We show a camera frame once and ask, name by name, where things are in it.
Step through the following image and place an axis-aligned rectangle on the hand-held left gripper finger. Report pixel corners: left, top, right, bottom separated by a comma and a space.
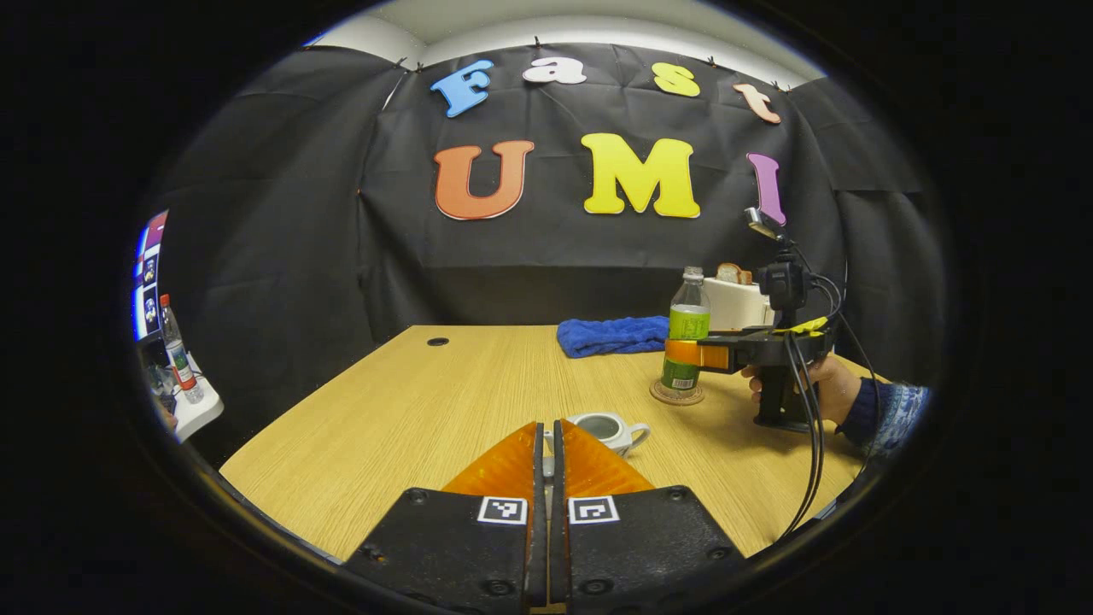
551, 419, 752, 615
346, 422, 548, 615

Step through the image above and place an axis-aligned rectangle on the green label water bottle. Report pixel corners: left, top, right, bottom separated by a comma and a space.
660, 266, 711, 394

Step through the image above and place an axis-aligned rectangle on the round wooden coaster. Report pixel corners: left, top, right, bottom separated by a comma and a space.
649, 378, 707, 407

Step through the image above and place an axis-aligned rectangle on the white teacup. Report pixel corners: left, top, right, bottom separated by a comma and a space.
568, 413, 652, 457

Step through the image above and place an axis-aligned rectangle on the red cap plastic bottle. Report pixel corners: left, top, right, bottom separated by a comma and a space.
160, 295, 206, 405

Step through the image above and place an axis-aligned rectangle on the white toaster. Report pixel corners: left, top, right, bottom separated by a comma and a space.
702, 278, 776, 332

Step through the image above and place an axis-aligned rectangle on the blue towel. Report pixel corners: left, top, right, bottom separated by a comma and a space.
557, 316, 672, 360

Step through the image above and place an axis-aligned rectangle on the black backdrop cloth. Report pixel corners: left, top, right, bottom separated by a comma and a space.
141, 43, 949, 466

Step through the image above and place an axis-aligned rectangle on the white side table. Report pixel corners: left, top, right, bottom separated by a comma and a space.
169, 376, 225, 443

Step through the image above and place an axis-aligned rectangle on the computer monitor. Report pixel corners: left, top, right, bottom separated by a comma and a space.
132, 209, 170, 342

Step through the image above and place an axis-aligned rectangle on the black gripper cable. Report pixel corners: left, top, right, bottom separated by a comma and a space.
775, 243, 883, 541

